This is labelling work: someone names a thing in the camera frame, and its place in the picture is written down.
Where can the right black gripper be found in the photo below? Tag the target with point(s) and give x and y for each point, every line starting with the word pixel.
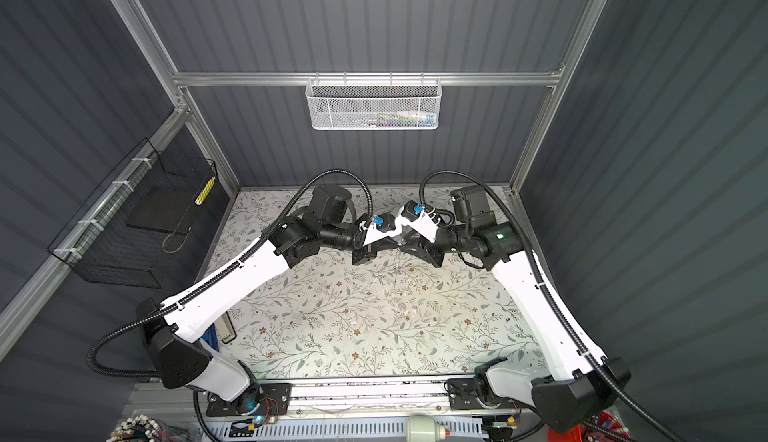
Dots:
pixel 421 246

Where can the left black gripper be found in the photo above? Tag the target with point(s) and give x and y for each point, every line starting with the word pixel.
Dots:
pixel 368 251

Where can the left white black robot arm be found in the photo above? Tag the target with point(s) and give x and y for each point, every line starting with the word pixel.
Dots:
pixel 176 349

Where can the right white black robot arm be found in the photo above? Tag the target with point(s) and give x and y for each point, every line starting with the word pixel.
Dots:
pixel 578 381

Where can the yellow marker pen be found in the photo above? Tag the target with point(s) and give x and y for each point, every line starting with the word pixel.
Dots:
pixel 205 191

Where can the black blue handheld device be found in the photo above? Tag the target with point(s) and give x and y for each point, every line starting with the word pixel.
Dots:
pixel 210 338

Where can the white plastic bottle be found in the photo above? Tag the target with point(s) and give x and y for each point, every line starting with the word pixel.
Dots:
pixel 425 429

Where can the red cup with pens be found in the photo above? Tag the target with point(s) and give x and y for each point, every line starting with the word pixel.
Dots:
pixel 611 429

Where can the pile of white connectors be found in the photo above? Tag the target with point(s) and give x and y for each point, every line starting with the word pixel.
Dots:
pixel 137 429

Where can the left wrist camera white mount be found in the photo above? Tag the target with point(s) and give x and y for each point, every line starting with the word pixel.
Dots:
pixel 376 229

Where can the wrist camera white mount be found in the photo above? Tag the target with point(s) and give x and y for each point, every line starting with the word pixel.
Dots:
pixel 416 217
pixel 376 229

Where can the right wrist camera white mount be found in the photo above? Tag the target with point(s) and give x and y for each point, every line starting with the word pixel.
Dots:
pixel 416 217

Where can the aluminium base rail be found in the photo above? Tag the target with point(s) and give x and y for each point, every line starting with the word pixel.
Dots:
pixel 378 396

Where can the white wire mesh basket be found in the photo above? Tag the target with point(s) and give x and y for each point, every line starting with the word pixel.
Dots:
pixel 374 107

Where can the white cable duct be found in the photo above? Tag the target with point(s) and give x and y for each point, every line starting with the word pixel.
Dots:
pixel 341 429

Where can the black wire basket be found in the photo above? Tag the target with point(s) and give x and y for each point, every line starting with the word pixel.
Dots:
pixel 145 230

